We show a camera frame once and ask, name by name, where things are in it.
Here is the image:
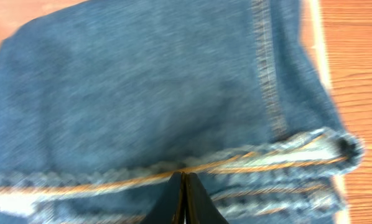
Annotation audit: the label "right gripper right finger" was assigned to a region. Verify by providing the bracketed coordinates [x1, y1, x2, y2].
[185, 173, 228, 224]

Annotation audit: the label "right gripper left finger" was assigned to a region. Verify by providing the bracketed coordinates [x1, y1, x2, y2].
[141, 172, 185, 224]

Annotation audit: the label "blue denim jeans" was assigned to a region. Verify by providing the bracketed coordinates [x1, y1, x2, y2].
[0, 0, 364, 223]

